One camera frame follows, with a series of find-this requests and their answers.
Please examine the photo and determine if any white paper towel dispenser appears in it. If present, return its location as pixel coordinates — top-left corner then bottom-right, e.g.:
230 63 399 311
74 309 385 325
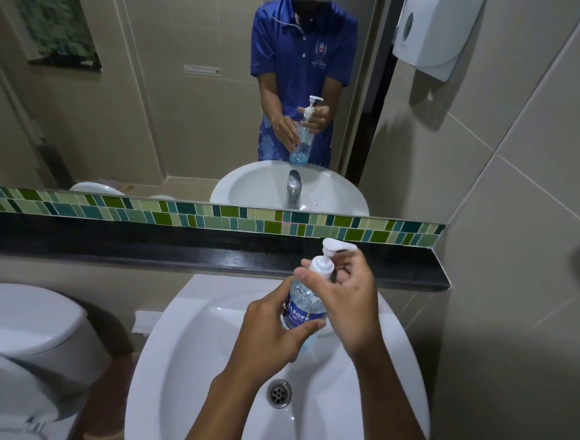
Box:
390 0 487 85

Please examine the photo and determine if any person's right forearm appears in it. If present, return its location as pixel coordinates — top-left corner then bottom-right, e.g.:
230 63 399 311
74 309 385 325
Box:
343 341 455 440

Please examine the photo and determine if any clear blue pump bottle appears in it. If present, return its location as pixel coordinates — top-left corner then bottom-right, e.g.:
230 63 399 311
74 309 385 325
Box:
279 234 359 355

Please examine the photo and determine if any person's right hand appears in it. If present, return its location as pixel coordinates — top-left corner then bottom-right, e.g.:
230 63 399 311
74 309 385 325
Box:
288 243 391 361

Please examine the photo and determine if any white paper tissue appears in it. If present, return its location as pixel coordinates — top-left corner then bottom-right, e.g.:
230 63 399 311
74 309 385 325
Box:
132 309 166 338

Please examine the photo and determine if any white toilet tank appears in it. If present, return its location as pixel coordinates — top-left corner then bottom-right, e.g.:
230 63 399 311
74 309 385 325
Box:
0 283 118 400

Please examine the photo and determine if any metal sink drain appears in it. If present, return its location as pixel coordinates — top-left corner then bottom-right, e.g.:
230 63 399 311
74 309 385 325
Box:
265 378 294 411

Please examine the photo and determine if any wall mirror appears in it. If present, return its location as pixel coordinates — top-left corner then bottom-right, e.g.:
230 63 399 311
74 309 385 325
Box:
0 0 465 225

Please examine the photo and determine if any black stone ledge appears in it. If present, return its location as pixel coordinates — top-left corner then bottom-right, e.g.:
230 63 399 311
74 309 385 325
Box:
0 213 454 295

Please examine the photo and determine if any person's left forearm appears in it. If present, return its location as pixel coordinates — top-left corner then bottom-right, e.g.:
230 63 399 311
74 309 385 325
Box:
178 366 271 440

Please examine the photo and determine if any green mosaic tile strip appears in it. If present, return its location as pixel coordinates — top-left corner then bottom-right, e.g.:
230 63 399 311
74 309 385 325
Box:
0 185 448 249

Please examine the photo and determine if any person's left hand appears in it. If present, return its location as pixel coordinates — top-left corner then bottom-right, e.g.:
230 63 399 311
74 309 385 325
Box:
219 272 329 387

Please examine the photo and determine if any white ceramic washbasin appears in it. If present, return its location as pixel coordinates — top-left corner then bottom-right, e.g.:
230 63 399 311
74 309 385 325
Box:
123 268 440 440

